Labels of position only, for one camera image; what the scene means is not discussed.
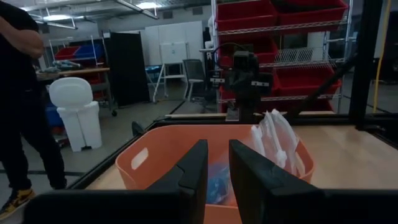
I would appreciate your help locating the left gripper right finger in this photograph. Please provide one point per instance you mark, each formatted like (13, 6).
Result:
(252, 180)

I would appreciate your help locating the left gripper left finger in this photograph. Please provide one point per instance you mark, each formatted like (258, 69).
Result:
(192, 177)

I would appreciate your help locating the blue elastic bandage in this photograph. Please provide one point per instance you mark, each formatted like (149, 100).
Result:
(217, 186)

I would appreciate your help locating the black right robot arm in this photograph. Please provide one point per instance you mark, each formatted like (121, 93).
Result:
(247, 109)

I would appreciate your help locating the red storage bin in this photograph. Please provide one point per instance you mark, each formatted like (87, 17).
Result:
(267, 49)
(311, 14)
(66, 53)
(304, 81)
(245, 15)

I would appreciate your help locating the orange plastic bin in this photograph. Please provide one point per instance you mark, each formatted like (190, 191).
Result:
(161, 146)

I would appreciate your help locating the grey office chair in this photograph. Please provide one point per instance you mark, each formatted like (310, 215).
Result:
(194, 70)

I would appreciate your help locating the white rolling whiteboard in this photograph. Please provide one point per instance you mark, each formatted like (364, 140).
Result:
(172, 53)

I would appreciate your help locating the white cardboard box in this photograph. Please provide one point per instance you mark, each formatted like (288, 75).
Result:
(317, 45)

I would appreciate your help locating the black partition panel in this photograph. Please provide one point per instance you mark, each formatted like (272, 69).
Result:
(127, 68)

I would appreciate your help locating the white pedal trash bin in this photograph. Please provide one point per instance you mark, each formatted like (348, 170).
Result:
(74, 124)

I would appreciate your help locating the wooden workbench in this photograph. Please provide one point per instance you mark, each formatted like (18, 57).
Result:
(87, 71)

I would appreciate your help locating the blue storage bin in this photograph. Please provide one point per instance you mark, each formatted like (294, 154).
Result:
(54, 116)
(90, 51)

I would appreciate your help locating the teal cloth pile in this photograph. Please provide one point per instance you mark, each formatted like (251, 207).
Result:
(66, 65)

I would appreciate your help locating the yellow black shoe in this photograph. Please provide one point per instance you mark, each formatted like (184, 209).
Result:
(17, 200)

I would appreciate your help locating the person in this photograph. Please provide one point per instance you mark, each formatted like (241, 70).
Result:
(18, 93)

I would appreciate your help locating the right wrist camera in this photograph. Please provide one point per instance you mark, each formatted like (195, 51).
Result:
(245, 62)

